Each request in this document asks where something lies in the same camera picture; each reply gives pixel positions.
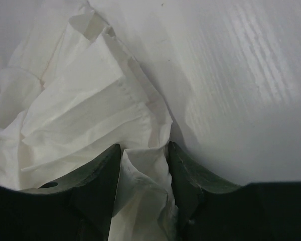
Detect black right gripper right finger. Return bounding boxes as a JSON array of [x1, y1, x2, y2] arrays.
[[168, 142, 301, 240]]

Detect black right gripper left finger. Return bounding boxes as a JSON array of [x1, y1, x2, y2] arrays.
[[0, 144, 121, 240]]

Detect white ruffled skirt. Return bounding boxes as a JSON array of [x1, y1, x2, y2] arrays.
[[0, 1, 178, 240]]

